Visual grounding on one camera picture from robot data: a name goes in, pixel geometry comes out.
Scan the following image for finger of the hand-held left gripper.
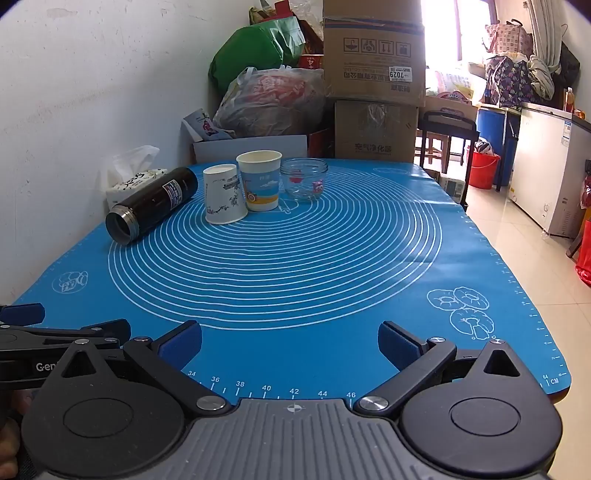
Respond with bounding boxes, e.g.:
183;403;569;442
0;303;46;328
0;318;133;352

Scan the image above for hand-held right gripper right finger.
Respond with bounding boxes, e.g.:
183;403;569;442
353;320;533;419

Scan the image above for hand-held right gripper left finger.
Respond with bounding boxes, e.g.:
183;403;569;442
41;320;232;414

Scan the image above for blue print paper cup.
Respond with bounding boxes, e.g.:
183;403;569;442
236;150;283;212

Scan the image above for white floral paper cup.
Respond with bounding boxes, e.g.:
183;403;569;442
203;163;249;225

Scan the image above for person's left hand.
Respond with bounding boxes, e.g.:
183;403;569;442
0;388;34;468

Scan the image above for blue silicone baking mat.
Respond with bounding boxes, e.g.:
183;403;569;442
10;158;573;408

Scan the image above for black thermos bottle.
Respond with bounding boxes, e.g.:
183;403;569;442
105;167;199;243

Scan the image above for white tissue pack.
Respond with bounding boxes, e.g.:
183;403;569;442
105;145;168;209

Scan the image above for clear glass jar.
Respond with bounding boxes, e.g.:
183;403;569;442
280;158;329;203

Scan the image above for red plastic bucket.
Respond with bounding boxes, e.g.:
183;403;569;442
468;150;502;190

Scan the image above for wooden stool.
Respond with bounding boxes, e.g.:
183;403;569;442
414;129;452;170

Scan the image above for small cardboard box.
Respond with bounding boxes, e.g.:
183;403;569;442
334;99;420;163

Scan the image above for flat white box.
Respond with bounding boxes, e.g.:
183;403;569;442
192;135;309;166

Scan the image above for red box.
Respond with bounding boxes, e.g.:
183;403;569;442
307;127;336;160

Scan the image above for white floral carton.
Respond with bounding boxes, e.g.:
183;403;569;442
182;109;235;142

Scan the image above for dark wooden table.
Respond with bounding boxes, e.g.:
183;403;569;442
417;110;481;212

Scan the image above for blue plastic barrel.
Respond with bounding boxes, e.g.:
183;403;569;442
476;107;509;180

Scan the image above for white chest freezer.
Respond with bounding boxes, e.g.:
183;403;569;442
510;102;591;239

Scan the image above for clear plastic bag red contents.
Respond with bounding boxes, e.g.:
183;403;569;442
213;67;328;138

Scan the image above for large cardboard box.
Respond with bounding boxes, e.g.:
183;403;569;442
322;0;427;108

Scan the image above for purple patterned bag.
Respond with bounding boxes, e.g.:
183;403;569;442
482;52;542;108

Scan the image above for green bag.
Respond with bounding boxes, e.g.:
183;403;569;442
209;18;306;96

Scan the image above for grey cloth bundle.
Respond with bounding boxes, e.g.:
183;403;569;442
527;54;556;101

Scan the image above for black garment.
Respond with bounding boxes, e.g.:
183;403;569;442
551;41;581;101

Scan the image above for pink checked bag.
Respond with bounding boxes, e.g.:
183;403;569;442
485;19;534;57

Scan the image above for white curtain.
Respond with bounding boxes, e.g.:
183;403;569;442
525;0;568;70

